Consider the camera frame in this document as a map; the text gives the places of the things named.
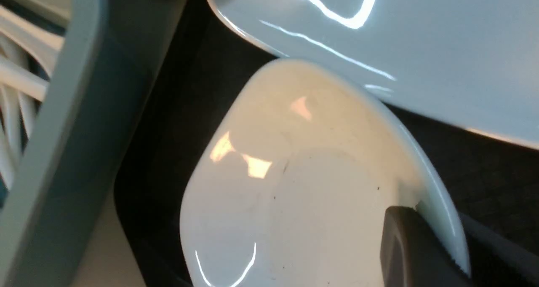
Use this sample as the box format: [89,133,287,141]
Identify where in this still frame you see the white bowl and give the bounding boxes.
[179,59,471,287]

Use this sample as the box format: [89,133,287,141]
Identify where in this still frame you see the teal plastic bin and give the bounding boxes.
[1,0,187,287]

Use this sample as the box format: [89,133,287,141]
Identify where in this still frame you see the black plastic serving tray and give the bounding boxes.
[114,0,538,287]

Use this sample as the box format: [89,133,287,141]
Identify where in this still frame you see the large white square plate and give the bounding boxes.
[207,0,539,149]

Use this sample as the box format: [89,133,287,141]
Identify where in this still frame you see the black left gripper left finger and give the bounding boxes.
[380,206,474,287]

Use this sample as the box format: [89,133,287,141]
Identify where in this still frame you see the white spoon in bin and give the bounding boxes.
[0,85,37,191]
[0,6,65,101]

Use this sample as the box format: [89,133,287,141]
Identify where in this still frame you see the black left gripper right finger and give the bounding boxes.
[459,212,539,287]

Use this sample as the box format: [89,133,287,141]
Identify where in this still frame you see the white spoon leftmost in bin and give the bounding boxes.
[0,6,65,101]

